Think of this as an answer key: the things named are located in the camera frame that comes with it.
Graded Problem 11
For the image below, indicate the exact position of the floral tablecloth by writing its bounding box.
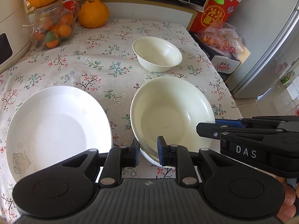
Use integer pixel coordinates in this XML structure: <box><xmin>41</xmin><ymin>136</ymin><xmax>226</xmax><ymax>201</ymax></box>
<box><xmin>1</xmin><ymin>19</ymin><xmax>241</xmax><ymax>223</ymax></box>

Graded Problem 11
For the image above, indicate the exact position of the cream bowl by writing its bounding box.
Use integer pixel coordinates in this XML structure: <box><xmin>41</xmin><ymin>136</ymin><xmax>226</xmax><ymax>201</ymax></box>
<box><xmin>130</xmin><ymin>76</ymin><xmax>215</xmax><ymax>157</ymax></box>
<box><xmin>132</xmin><ymin>36</ymin><xmax>182</xmax><ymax>72</ymax></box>

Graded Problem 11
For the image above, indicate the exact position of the large orange on table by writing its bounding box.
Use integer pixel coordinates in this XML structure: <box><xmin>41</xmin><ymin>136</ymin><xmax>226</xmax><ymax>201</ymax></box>
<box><xmin>78</xmin><ymin>0</ymin><xmax>110</xmax><ymax>28</ymax></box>

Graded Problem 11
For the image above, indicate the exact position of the glass jar of tangerines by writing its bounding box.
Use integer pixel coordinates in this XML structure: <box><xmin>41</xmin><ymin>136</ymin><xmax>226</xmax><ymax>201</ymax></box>
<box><xmin>20</xmin><ymin>0</ymin><xmax>80</xmax><ymax>51</ymax></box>

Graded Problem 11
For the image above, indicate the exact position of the person's right hand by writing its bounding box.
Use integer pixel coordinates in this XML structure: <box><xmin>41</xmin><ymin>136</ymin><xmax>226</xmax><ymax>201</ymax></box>
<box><xmin>275</xmin><ymin>176</ymin><xmax>298</xmax><ymax>224</ymax></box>

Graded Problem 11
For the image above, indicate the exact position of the dark cardboard box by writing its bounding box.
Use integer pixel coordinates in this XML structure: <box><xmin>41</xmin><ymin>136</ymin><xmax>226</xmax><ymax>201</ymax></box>
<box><xmin>190</xmin><ymin>32</ymin><xmax>251</xmax><ymax>81</ymax></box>

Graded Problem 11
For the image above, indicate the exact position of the white air fryer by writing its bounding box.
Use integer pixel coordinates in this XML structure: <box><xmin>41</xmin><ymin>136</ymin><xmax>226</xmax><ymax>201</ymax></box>
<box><xmin>0</xmin><ymin>0</ymin><xmax>31</xmax><ymax>73</ymax></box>

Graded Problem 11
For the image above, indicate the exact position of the plain white plate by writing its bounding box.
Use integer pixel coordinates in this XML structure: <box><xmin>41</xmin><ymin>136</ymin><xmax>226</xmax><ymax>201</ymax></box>
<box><xmin>6</xmin><ymin>85</ymin><xmax>112</xmax><ymax>181</ymax></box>

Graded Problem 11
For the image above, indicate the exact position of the white porcelain bowl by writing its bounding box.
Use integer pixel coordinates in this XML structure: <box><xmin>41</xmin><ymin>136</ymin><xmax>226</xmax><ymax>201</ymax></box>
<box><xmin>140</xmin><ymin>146</ymin><xmax>175</xmax><ymax>169</ymax></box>

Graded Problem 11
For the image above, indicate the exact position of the plastic bag of tangerines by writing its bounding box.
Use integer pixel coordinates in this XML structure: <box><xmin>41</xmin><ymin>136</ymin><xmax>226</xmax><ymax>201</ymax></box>
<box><xmin>198</xmin><ymin>19</ymin><xmax>243</xmax><ymax>54</ymax></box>

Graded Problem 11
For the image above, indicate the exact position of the silver refrigerator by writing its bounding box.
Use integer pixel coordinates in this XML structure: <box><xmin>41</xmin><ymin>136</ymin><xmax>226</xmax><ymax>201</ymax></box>
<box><xmin>226</xmin><ymin>0</ymin><xmax>298</xmax><ymax>99</ymax></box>

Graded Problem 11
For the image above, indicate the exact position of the red gift box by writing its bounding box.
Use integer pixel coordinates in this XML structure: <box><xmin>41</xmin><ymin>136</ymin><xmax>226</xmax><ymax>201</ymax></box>
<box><xmin>190</xmin><ymin>0</ymin><xmax>241</xmax><ymax>33</ymax></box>

